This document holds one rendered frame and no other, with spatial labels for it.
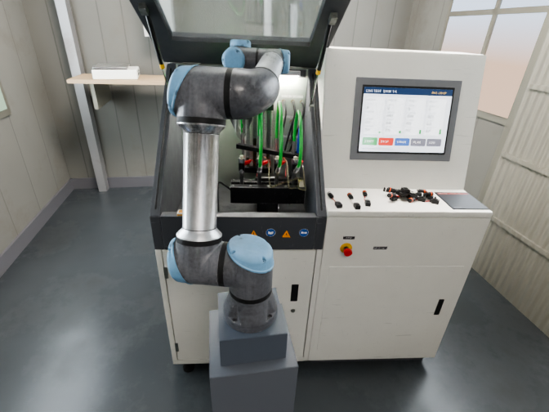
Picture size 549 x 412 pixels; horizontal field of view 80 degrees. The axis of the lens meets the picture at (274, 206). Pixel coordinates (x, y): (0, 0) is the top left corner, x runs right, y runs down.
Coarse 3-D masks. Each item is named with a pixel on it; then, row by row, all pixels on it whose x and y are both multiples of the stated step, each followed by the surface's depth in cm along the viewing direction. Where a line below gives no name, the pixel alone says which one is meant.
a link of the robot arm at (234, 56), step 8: (232, 48) 104; (240, 48) 107; (248, 48) 107; (256, 48) 107; (224, 56) 105; (232, 56) 104; (240, 56) 104; (248, 56) 106; (224, 64) 106; (232, 64) 105; (240, 64) 105; (248, 64) 107
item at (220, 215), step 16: (176, 224) 130; (224, 224) 131; (240, 224) 131; (256, 224) 132; (272, 224) 132; (288, 224) 133; (304, 224) 133; (224, 240) 135; (272, 240) 136; (288, 240) 136; (304, 240) 137
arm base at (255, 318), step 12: (228, 300) 88; (240, 300) 84; (252, 300) 83; (264, 300) 85; (228, 312) 88; (240, 312) 85; (252, 312) 85; (264, 312) 86; (276, 312) 91; (228, 324) 88; (240, 324) 86; (252, 324) 85; (264, 324) 87
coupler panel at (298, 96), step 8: (280, 88) 159; (288, 88) 159; (280, 96) 161; (288, 96) 161; (296, 96) 161; (304, 96) 161; (288, 104) 163; (296, 104) 163; (304, 104) 163; (288, 112) 164; (288, 120) 166; (288, 128) 168; (288, 144) 172; (296, 144) 173
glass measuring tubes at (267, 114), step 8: (264, 112) 163; (272, 112) 163; (256, 120) 163; (264, 120) 165; (272, 120) 165; (248, 128) 164; (256, 128) 165; (264, 128) 167; (248, 136) 166; (256, 136) 166; (264, 136) 169; (248, 144) 168; (256, 144) 169; (264, 144) 171; (248, 152) 170; (256, 152) 171; (256, 160) 173; (248, 168) 174; (256, 168) 174; (264, 168) 174
